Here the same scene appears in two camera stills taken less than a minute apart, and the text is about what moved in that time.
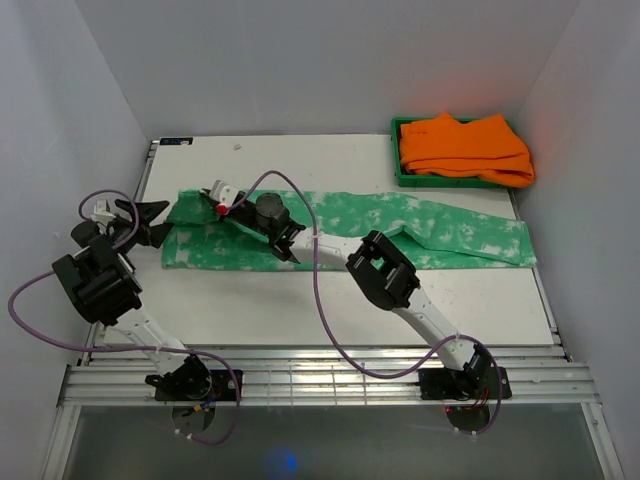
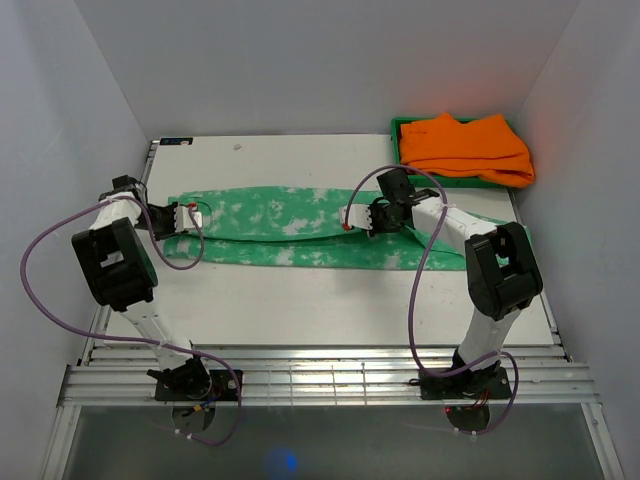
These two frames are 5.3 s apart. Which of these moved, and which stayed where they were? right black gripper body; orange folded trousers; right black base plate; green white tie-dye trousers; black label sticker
Moved: right black gripper body; green white tie-dye trousers
Stayed: orange folded trousers; black label sticker; right black base plate
